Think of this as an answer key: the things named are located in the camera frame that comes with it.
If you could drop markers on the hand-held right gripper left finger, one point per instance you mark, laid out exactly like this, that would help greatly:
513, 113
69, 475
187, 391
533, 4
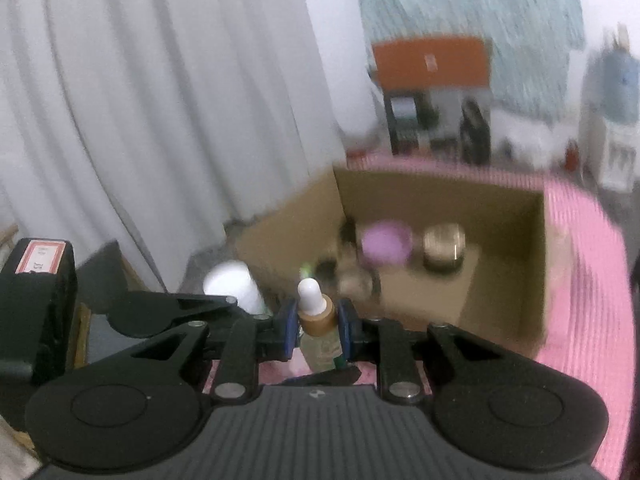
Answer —
288, 330

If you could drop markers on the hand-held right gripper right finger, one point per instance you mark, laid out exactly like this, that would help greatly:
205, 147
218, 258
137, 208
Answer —
347, 330

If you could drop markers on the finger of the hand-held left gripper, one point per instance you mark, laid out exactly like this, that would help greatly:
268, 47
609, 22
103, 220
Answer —
210, 305

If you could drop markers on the dropper bottle with gold collar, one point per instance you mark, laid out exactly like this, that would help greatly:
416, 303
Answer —
317, 320

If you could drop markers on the white plastic bottle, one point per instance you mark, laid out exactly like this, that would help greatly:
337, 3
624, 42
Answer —
230, 280

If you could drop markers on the pink round jar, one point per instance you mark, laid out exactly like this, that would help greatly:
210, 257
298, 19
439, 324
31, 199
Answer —
386, 244

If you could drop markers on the round gold metal tin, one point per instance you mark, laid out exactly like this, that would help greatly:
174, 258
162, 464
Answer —
444, 246

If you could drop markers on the small glass jar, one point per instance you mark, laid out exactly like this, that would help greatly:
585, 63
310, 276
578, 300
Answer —
359, 281

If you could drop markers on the small green white tube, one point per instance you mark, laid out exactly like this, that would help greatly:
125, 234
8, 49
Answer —
306, 272

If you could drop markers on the white curtain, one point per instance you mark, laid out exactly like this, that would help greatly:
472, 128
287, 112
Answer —
150, 110

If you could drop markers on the dark box with label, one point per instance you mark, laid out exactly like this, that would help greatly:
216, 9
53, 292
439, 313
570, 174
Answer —
407, 120

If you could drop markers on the pink ribbed mat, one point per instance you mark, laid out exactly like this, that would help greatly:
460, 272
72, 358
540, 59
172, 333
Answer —
585, 285

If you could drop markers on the orange cardboard box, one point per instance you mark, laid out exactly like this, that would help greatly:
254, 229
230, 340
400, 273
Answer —
432, 62

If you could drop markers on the small red bottle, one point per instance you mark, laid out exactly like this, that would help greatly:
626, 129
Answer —
572, 156

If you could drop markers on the white water dispenser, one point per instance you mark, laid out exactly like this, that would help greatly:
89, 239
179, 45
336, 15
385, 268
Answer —
615, 155

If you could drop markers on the blue water bottle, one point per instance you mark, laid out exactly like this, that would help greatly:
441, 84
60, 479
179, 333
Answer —
617, 80

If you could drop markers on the pale blue wall tapestry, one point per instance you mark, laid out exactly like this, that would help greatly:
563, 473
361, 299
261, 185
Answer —
500, 10

